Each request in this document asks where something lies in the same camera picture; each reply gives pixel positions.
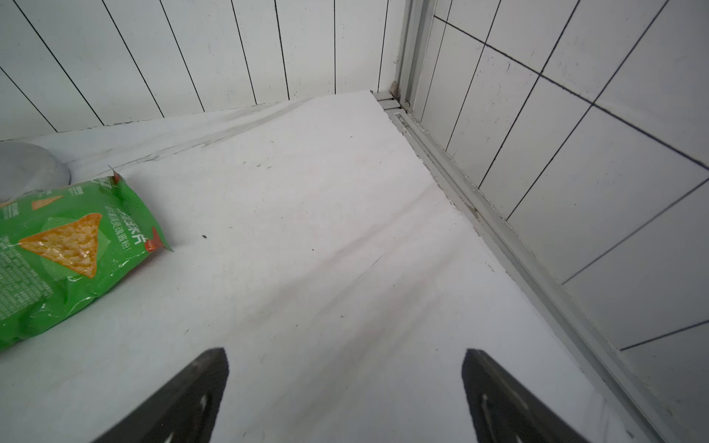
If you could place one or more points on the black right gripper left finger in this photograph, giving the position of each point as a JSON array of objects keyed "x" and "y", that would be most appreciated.
[{"x": 184, "y": 409}]

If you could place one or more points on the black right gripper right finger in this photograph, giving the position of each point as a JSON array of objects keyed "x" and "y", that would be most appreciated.
[{"x": 503, "y": 410}]

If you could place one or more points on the green chips bag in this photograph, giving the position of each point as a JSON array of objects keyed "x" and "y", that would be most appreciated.
[{"x": 62, "y": 249}]

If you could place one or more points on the silver rack base plate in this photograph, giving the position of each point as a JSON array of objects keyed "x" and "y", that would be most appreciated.
[{"x": 27, "y": 169}]

